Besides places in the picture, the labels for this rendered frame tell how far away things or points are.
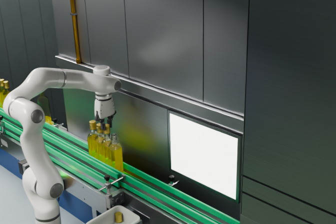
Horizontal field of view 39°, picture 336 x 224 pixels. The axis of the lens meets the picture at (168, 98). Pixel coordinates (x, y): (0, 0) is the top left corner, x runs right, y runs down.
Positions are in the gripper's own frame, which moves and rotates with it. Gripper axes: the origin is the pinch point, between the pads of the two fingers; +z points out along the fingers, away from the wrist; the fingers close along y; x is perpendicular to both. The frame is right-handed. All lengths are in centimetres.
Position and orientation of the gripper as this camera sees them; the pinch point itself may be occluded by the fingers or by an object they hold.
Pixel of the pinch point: (106, 124)
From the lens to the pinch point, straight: 249.2
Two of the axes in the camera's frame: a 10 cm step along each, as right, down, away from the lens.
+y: -7.0, 2.9, -6.5
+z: 0.3, 9.2, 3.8
